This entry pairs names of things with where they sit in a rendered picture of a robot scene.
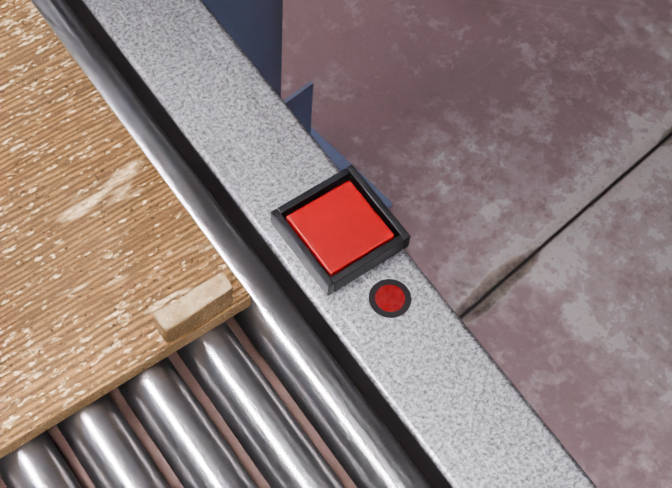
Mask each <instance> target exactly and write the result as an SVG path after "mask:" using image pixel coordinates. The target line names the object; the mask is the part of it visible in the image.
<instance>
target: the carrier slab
mask: <svg viewBox="0 0 672 488"><path fill-rule="evenodd" d="M219 273H224V274H225V275H226V277H227V278H228V280H229V281H230V283H231V285H232V287H233V289H232V296H233V303H231V304H230V305H228V306H227V307H226V308H224V309H223V310H221V311H220V312H218V313H217V314H215V315H214V316H212V317H211V318H210V319H208V320H206V321H204V322H202V323H200V324H198V325H196V326H194V327H193V328H191V329H190V330H188V331H187V332H185V333H184V334H182V335H181V336H179V337H177V338H176V339H174V340H172V341H171V342H166V341H164V339H163V338H162V336H161V335H160V333H159V332H158V330H157V328H156V325H155V322H154V318H153V314H154V312H156V311H158V310H160V309H162V308H164V307H166V306H168V305H170V304H172V303H174V302H175V301H177V300H179V299H180V298H182V297H184V296H185V295H186V294H188V293H189V292H190V291H192V290H193V289H195V288H196V287H198V286H199V285H201V284H203V283H204V282H206V281H208V280H209V279H211V278H213V277H214V276H216V275H218V274H219ZM250 305H251V297H250V295H249V293H248V292H247V290H246V289H245V288H244V286H243V285H242V284H241V282H240V281H239V280H238V278H237V277H236V276H235V274H234V273H233V272H232V270H231V269H230V268H229V266H228V265H227V264H226V262H225V261H224V260H223V258H222V257H221V256H220V254H219V253H218V252H217V250H216V249H215V247H214V246H213V245H212V243H211V242H210V241H209V239H208V238H207V237H206V235H205V234H204V233H203V231H202V230H201V229H200V227H199V226H198V225H197V223H196V222H195V221H194V219H193V218H192V217H191V215H190V214H189V213H188V211H187V210H186V209H185V207H184V206H183V204H182V203H181V202H180V200H179V199H178V198H177V196H176V195H175V194H174V192H173V191H172V190H171V188H170V187H169V186H168V184H167V183H166V182H165V180H164V179H163V178H162V176H161V175H160V174H159V172H158V171H157V170H156V168H155V167H154V166H153V164H152V163H151V161H150V160H149V159H148V157H147V156H146V155H145V153H144V152H143V151H142V149H141V148H140V147H139V145H138V144H137V143H136V141H135V140H134V139H133V137H132V136H131V135H130V133H129V132H128V131H127V129H126V128H125V127H124V125H123V124H122V123H121V121H120V120H119V118H118V117H117V116H116V114H115V113H114V112H113V110H112V109H111V108H110V106H109V105H108V104H107V102H106V101H105V100H104V98H103V97H102V96H101V94H100V93H99V92H98V90H97V89H96V88H95V86H94V85H93V84H92V82H91V81H90V80H89V78H88V77H87V76H86V74H85V73H84V71H83V70H82V69H81V67H80V66H79V65H78V63H77V62H76V61H75V59H74V58H73V57H72V55H71V54H70V53H69V51H68V50H67V49H66V47H65V46H64V45H63V43H62V42H61V41H60V39H59V38H58V37H57V35H56V34H55V33H54V31H53V30H52V28H51V27H50V26H49V24H48V23H47V22H46V20H45V19H44V18H43V16H42V15H41V14H40V12H39V11H38V10H37V8H36V7H35V6H34V4H33V3H32V2H31V0H0V459H1V458H2V457H4V456H6V455H7V454H9V453H11V452H12V451H14V450H15V449H17V448H19V447H20V446H22V445H24V444H25V443H27V442H29V441H30V440H32V439H33V438H35V437H37V436H38V435H40V434H42V433H43V432H45V431H46V430H48V429H50V428H51V427H53V426H55V425H56V424H58V423H60V422H61V421H63V420H64V419H66V418H68V417H69V416H71V415H73V414H74V413H76V412H78V411H79V410H81V409H82V408H84V407H86V406H87V405H89V404H91V403H92V402H94V401H96V400H97V399H99V398H100V397H102V396H104V395H105V394H107V393H109V392H110V391H112V390H113V389H115V388H117V387H118V386H120V385H122V384H123V383H125V382H127V381H128V380H130V379H131V378H133V377H135V376H136V375H138V374H140V373H141V372H143V371H145V370H146V369H148V368H149V367H151V366H153V365H154V364H156V363H158V362H159V361H161V360H163V359H164V358H166V357H167V356H169V355H171V354H172V353H174V352H176V351H177V350H179V349H180V348H182V347H184V346H185V345H187V344H189V343H190V342H192V341H194V340H195V339H197V338H198V337H200V336H202V335H203V334H205V333H207V332H208V331H210V330H212V329H213V328H215V327H216V326H218V325H220V324H221V323H223V322H225V321H226V320H228V319H229V318H231V317H233V316H234V315H236V314H238V313H239V312H241V311H243V310H244V309H246V308H247V307H249V306H250Z"/></svg>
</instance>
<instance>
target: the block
mask: <svg viewBox="0 0 672 488"><path fill-rule="evenodd" d="M232 289H233V287H232V285H231V283H230V281H229V280H228V278H227V277H226V275H225V274H224V273H219V274H218V275H216V276H214V277H213V278H211V279H209V280H208V281H206V282H204V283H203V284H201V285H199V286H198V287H196V288H195V289H193V290H192V291H190V292H189V293H188V294H186V295H185V296H184V297H182V298H180V299H179V300H177V301H175V302H174V303H172V304H170V305H168V306H166V307H164V308H162V309H160V310H158V311H156V312H154V314H153V318H154V322H155V325H156V328H157V330H158V332H159V333H160V335H161V336H162V338H163V339H164V341H166V342H171V341H172V340H174V339H176V338H177V337H179V336H181V335H182V334H184V333H185V332H187V331H188V330H190V329H191V328H193V327H194V326H196V325H198V324H200V323H202V322H204V321H206V320H208V319H210V318H211V317H212V316H214V315H215V314H217V313H218V312H220V311H221V310H223V309H224V308H226V307H227V306H228V305H230V304H231V303H233V296H232Z"/></svg>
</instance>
